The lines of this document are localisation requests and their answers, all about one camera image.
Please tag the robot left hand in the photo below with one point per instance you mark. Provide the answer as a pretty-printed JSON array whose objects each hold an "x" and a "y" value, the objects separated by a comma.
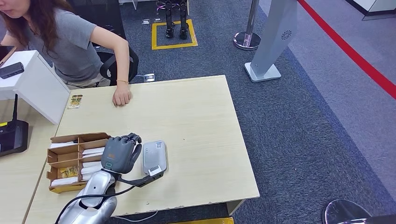
[{"x": 119, "y": 154}]

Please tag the person's left hand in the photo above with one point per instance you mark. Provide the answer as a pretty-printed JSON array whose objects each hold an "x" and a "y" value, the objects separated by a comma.
[{"x": 122, "y": 95}]

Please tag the person's left forearm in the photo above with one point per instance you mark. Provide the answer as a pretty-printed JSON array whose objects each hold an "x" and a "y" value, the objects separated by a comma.
[{"x": 123, "y": 65}]

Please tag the white card stack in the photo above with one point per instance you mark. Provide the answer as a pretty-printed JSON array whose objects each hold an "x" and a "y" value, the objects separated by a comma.
[
  {"x": 64, "y": 181},
  {"x": 92, "y": 151},
  {"x": 62, "y": 144},
  {"x": 86, "y": 177},
  {"x": 91, "y": 168}
]

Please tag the grey card reader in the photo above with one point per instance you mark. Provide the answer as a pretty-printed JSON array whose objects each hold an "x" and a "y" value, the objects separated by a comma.
[{"x": 154, "y": 154}]

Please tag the gold printed key card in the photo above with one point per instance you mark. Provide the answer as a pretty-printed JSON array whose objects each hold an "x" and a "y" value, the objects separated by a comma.
[{"x": 75, "y": 101}]

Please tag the cardboard card organizer box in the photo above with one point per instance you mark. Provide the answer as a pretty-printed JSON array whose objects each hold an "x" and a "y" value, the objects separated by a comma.
[{"x": 66, "y": 157}]

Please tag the person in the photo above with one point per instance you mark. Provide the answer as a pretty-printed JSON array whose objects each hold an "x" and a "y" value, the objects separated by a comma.
[{"x": 71, "y": 52}]

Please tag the yellow floor tape square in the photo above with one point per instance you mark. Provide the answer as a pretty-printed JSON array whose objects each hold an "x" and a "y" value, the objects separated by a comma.
[{"x": 174, "y": 46}]

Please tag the black office chair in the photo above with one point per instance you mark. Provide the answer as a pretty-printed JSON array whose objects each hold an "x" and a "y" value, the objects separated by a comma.
[{"x": 105, "y": 15}]

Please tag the black humanoid robot legs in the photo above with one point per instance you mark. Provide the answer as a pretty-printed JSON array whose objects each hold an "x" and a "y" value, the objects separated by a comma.
[{"x": 169, "y": 21}]

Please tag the black router with antenna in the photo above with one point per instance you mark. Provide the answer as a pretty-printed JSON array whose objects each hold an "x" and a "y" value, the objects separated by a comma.
[{"x": 14, "y": 136}]

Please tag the yellow floor tape strip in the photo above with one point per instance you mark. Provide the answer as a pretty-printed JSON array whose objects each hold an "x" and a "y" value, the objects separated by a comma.
[{"x": 204, "y": 221}]

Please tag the small black device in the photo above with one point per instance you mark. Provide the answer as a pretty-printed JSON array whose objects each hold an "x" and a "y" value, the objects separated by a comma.
[{"x": 11, "y": 70}]

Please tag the tablet with brown edge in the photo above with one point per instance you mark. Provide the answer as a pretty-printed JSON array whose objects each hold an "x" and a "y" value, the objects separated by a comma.
[{"x": 4, "y": 54}]

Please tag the white table leg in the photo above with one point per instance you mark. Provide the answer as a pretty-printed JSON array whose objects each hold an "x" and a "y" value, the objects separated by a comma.
[{"x": 235, "y": 207}]

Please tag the chrome stanchion pole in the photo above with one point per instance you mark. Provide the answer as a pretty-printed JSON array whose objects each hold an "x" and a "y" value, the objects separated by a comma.
[{"x": 247, "y": 38}]

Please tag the grey kiosk stand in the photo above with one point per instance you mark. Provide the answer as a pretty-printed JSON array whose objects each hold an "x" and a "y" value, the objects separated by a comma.
[{"x": 272, "y": 34}]

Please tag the chrome round base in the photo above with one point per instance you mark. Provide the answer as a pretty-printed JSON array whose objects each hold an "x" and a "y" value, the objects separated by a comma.
[{"x": 343, "y": 211}]

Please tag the red floor tape line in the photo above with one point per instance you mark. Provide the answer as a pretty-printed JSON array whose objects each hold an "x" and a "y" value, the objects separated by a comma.
[{"x": 349, "y": 51}]

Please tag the white counter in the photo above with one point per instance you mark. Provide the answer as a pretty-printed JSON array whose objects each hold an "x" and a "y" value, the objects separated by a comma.
[{"x": 377, "y": 6}]

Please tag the black camera bracket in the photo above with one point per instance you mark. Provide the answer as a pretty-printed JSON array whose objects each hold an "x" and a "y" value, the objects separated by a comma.
[{"x": 139, "y": 182}]

